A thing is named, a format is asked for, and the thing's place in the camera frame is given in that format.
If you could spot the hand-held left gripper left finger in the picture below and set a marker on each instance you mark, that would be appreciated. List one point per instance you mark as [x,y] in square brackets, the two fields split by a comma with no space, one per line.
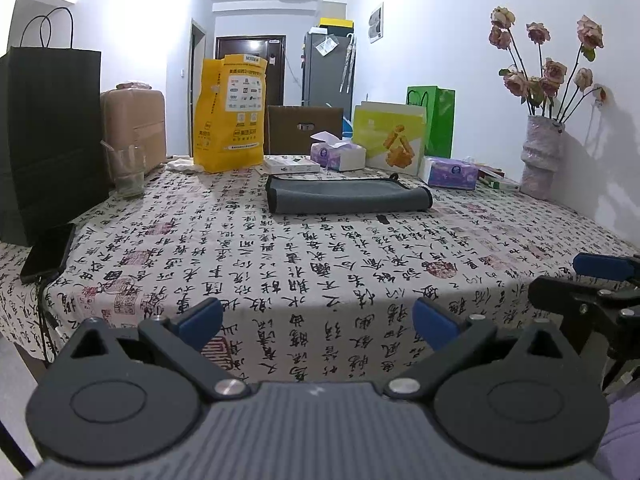
[202,321]

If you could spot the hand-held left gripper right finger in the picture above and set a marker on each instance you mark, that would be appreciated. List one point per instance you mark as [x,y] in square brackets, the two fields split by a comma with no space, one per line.
[434,323]

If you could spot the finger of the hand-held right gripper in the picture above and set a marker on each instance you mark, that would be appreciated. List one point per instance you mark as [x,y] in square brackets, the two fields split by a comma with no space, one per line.
[600,266]
[555,292]

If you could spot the grey towel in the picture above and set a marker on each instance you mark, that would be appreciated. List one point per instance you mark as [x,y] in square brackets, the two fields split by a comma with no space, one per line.
[345,195]

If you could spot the person's purple clothing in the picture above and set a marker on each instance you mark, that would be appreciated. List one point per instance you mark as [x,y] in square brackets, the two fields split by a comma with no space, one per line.
[622,440]

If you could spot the white textured vase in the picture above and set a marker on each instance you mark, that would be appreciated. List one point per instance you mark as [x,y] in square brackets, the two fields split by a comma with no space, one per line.
[541,160]

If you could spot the small red green box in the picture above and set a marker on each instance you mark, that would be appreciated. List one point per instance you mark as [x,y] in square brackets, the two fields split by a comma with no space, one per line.
[495,177]

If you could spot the purple tissue box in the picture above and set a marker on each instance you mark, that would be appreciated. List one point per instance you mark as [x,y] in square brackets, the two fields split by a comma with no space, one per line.
[450,172]
[337,156]

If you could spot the white crumpled cloth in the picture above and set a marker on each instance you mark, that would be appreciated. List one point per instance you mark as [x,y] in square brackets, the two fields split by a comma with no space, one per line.
[182,165]

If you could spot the clear glass cup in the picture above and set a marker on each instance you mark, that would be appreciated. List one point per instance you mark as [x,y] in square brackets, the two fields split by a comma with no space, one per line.
[125,180]

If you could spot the black smartphone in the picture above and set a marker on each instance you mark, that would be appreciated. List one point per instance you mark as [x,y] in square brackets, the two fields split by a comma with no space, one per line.
[47,255]

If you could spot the yellow printed bag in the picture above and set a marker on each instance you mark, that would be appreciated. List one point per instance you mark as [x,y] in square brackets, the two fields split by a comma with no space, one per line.
[225,152]

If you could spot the white flat box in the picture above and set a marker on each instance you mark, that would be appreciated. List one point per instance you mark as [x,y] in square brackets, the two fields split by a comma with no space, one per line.
[290,164]

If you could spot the yellow-green gift bag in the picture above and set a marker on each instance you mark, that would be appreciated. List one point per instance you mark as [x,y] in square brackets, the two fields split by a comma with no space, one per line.
[390,140]

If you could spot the dried pink roses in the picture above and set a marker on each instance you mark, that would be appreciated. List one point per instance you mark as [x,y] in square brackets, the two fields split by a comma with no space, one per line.
[545,72]

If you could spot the green gift bag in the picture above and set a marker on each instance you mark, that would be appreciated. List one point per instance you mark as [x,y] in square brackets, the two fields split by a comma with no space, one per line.
[440,120]

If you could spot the brown storage box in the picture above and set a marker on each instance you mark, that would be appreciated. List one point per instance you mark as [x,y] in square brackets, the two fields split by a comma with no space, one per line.
[300,140]

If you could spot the pink suitcase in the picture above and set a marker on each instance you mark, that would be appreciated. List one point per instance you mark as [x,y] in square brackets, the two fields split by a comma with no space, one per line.
[142,117]

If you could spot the black paper bag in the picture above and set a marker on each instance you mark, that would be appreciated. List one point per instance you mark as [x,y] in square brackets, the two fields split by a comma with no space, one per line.
[45,135]

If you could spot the dark brown door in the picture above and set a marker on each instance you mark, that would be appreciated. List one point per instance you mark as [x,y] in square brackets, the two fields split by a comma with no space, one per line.
[275,80]

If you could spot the grey refrigerator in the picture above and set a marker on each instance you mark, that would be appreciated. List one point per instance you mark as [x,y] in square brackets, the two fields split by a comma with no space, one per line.
[322,75]

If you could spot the hanging folded umbrella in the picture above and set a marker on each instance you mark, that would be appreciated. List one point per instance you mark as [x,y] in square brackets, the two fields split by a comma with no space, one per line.
[347,65]

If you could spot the yellow box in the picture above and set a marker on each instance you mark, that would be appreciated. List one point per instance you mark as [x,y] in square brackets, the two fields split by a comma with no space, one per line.
[336,25]

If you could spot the side door frame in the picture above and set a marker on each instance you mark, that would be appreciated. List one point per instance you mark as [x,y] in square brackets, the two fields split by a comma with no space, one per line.
[192,85]

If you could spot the wall picture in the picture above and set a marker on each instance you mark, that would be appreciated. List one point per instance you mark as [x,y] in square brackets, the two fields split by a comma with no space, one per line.
[376,22]

